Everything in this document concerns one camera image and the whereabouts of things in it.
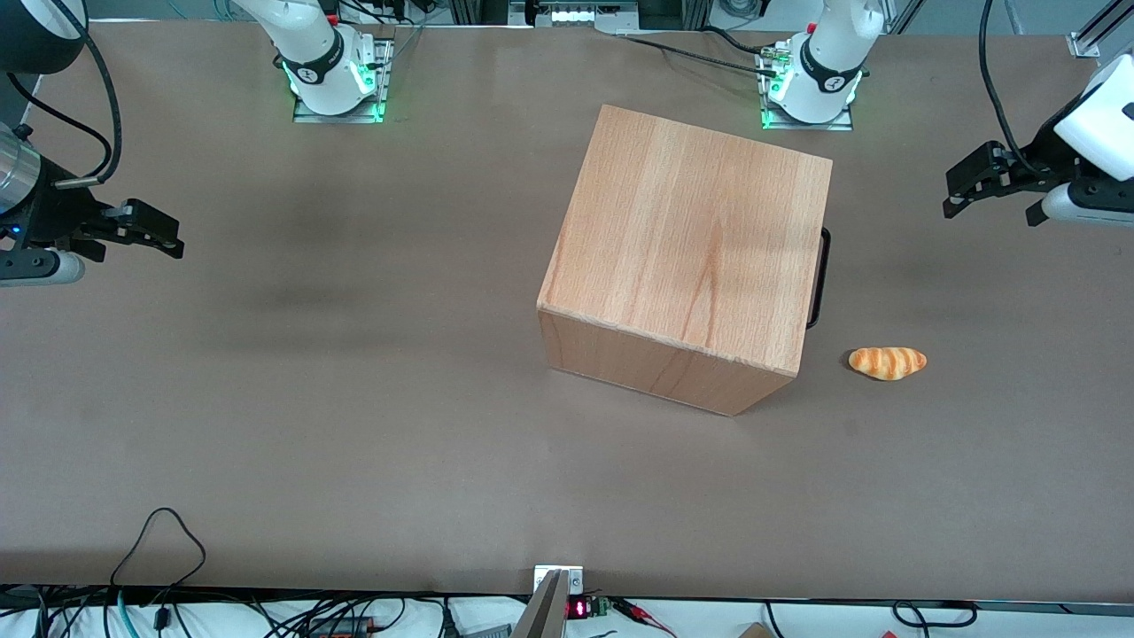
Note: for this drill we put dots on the light wooden drawer cabinet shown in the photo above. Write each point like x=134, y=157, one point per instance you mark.
x=691, y=230

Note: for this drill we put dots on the small metal bracket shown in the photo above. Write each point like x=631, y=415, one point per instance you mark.
x=573, y=578

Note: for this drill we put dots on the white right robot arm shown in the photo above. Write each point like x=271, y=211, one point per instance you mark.
x=310, y=44

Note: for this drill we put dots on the aluminium frame corner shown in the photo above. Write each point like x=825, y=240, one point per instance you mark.
x=1094, y=35

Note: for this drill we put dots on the grey camera post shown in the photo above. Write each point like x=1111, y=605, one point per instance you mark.
x=545, y=611

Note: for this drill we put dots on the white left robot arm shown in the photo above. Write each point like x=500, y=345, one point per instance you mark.
x=1103, y=106

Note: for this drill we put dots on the white lit device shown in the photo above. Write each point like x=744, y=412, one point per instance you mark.
x=580, y=13

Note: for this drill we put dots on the toy croissant bread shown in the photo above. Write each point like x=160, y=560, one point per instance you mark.
x=888, y=362

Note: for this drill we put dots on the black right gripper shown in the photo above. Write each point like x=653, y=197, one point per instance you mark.
x=55, y=215

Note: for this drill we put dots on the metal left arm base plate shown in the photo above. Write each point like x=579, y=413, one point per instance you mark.
x=842, y=122

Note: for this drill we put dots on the orange black device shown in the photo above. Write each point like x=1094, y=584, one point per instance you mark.
x=341, y=627

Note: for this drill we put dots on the cardboard piece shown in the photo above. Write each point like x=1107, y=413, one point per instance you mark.
x=753, y=631

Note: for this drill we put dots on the red digit display module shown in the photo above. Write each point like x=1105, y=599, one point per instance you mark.
x=580, y=609

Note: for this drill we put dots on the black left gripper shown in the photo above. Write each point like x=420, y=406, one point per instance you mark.
x=1035, y=168

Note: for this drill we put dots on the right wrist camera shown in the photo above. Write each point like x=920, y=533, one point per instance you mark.
x=40, y=268

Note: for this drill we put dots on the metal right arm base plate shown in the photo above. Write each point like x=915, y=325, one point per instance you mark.
x=306, y=113

